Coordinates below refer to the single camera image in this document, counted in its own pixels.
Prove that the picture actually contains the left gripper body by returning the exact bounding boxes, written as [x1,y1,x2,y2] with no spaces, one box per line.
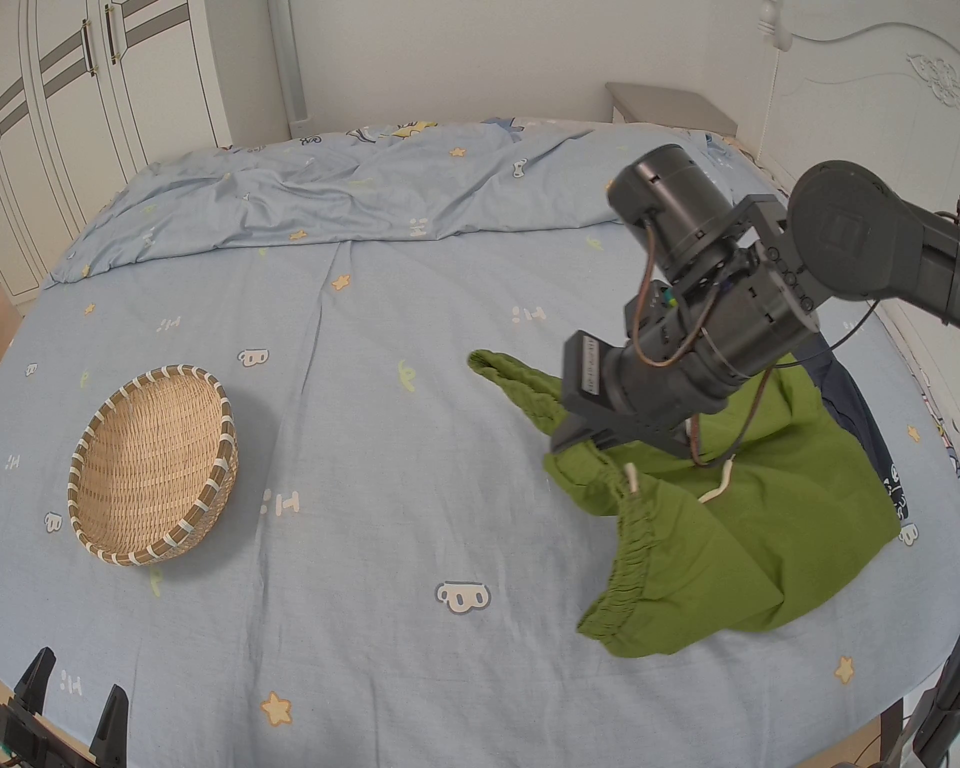
[0,705,95,768]

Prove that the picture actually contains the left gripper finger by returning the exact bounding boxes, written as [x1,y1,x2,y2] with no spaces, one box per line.
[88,684,130,768]
[13,647,58,755]

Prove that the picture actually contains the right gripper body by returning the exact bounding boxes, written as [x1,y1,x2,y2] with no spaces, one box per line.
[551,251,820,460]

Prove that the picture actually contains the green shorts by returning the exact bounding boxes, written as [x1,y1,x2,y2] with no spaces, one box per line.
[467,348,901,661]

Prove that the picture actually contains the dark blue garment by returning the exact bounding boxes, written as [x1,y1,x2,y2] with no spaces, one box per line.
[813,348,912,530]

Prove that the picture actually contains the round woven basket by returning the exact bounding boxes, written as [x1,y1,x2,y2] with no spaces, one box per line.
[69,365,240,573]

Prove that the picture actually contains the grey bedside table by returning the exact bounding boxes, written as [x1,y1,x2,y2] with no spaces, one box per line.
[605,81,740,136]

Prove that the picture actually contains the pale blue quilt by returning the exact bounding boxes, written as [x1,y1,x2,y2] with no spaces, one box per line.
[41,116,751,290]

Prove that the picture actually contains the white wardrobe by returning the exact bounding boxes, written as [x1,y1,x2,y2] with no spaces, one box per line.
[0,0,234,301]

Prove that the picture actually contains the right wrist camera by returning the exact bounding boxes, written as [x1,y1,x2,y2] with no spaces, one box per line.
[624,279,682,348]

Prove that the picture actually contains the black cable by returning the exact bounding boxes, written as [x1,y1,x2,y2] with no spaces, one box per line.
[780,296,883,369]

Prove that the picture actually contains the grey wall pipe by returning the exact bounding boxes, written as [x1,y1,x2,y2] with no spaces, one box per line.
[266,0,312,140]

